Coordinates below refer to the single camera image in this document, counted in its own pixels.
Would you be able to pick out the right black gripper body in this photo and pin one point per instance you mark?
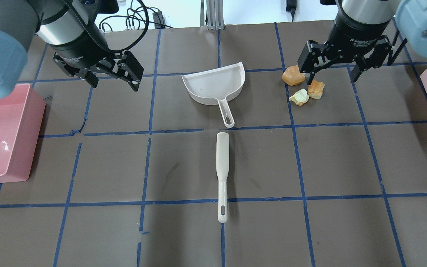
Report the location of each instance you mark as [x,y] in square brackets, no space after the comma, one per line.
[350,34]

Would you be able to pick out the black power adapter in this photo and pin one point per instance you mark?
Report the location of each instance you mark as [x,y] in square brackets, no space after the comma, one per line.
[291,7]

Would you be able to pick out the beige plastic dustpan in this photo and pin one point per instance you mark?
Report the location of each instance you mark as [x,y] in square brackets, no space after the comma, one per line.
[218,87]

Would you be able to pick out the orange bread chunk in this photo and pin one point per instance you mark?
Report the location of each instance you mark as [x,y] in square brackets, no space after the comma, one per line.
[315,89]

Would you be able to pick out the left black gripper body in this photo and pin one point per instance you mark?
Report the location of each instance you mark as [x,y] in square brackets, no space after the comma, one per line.
[73,53]

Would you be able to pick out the pale yellow bread piece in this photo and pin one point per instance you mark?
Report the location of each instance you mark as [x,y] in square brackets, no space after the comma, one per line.
[300,97]

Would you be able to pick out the pink plastic bin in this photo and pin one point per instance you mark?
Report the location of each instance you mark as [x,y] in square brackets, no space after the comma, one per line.
[21,116]

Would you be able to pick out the beige hand brush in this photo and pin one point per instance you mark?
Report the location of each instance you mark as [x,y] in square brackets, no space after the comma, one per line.
[222,171]

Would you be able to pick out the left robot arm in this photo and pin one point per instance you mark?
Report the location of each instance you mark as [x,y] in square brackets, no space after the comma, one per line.
[68,26]

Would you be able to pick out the aluminium frame post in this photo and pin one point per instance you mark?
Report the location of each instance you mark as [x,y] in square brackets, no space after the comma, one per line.
[212,14]

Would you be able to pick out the round brown bread roll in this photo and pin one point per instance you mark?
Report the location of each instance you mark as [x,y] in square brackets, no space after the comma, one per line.
[292,76]

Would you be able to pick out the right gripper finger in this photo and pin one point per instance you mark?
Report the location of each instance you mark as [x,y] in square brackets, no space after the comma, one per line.
[356,72]
[310,74]

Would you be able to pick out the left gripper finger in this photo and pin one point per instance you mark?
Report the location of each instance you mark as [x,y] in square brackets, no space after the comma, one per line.
[134,83]
[91,79]

